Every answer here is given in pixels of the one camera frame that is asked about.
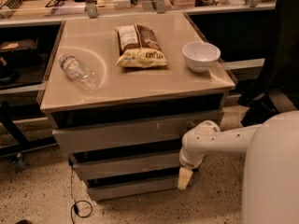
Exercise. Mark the grey top drawer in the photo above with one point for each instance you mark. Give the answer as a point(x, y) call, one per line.
point(131, 132)

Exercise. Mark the grey drawer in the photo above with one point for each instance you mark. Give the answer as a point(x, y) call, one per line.
point(126, 165)
point(134, 188)
point(131, 132)

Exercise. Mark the yellow brown chip bag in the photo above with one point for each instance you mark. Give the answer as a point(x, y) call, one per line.
point(138, 47)

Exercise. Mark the clear plastic water bottle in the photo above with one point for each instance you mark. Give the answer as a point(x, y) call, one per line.
point(79, 72)

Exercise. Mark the black office chair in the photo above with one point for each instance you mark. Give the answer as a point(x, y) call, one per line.
point(276, 90)

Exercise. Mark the black wheeled stand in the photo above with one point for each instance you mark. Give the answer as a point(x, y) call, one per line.
point(8, 114)

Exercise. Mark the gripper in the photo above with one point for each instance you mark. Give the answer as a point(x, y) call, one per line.
point(188, 160)

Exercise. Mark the beige drawer cabinet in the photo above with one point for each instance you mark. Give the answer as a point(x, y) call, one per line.
point(126, 94)

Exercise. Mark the grey bottom drawer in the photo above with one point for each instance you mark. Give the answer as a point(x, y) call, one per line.
point(134, 188)

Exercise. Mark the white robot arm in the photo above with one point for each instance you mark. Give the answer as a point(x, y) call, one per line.
point(270, 182)

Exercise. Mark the white bowl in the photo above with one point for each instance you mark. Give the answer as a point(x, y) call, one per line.
point(200, 56)

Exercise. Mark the long background desk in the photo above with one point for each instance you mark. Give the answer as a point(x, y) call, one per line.
point(151, 12)

